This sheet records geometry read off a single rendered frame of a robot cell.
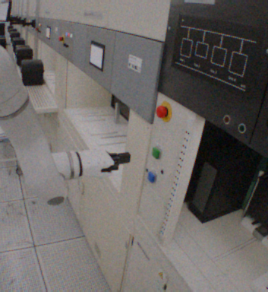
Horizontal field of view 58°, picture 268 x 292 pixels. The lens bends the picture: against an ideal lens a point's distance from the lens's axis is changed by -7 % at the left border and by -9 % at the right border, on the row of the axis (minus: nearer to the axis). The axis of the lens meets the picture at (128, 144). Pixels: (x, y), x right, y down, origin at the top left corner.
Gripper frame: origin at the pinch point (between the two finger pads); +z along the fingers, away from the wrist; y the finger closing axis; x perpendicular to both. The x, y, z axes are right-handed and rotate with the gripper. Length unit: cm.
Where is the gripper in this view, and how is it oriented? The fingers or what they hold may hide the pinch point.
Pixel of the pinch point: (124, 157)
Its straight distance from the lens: 84.6
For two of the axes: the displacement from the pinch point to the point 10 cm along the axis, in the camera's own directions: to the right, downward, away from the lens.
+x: 1.2, -8.8, -4.5
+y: 4.3, 4.6, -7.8
